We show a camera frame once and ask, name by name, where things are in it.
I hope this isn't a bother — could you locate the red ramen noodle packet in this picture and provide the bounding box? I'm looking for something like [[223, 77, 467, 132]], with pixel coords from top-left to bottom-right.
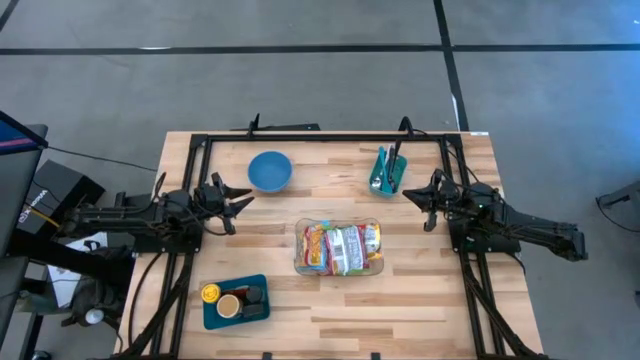
[[357, 228, 371, 270], [321, 225, 335, 276]]

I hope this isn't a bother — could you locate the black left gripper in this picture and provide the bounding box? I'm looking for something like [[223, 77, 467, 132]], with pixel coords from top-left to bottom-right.
[[192, 172, 256, 236]]

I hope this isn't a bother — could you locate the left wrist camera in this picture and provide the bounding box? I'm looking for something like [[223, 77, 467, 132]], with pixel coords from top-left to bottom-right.
[[199, 184, 224, 211]]

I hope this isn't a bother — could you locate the dark teal plastic tray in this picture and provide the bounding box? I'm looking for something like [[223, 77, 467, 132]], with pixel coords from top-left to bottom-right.
[[202, 273, 271, 331]]

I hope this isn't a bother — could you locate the black equipment case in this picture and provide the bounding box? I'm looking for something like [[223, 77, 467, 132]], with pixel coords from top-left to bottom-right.
[[17, 159, 106, 236]]

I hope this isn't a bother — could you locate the peanut butter jar tan lid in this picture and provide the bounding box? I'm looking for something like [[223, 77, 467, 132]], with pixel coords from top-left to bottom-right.
[[215, 293, 243, 320]]

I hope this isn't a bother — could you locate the jar with yellow lid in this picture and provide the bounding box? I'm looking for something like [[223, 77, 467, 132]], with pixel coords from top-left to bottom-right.
[[200, 283, 223, 305]]

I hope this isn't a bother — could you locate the light teal plastic basket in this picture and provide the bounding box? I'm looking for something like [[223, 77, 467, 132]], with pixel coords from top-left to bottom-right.
[[368, 147, 409, 200]]

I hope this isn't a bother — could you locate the blue ramen noodle packet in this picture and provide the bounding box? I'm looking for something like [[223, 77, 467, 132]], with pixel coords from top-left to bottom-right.
[[298, 222, 329, 275]]

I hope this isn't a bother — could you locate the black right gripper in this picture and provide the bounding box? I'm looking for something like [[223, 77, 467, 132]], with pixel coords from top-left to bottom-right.
[[402, 169, 501, 233]]

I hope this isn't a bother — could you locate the blue bowl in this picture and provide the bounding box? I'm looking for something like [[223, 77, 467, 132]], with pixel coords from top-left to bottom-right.
[[248, 150, 294, 194]]

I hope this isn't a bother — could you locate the yellow chicken ramen packet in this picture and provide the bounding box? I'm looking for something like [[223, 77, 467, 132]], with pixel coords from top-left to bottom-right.
[[364, 223, 384, 262]]

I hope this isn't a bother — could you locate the white paper sheet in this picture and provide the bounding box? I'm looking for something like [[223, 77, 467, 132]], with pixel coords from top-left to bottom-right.
[[47, 232, 109, 309]]

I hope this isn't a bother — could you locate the clear plastic bin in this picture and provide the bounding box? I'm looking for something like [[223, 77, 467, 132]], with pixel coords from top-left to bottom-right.
[[293, 216, 385, 278]]

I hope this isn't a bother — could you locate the black computer monitor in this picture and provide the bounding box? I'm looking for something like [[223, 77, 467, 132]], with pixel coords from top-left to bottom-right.
[[0, 110, 50, 259]]

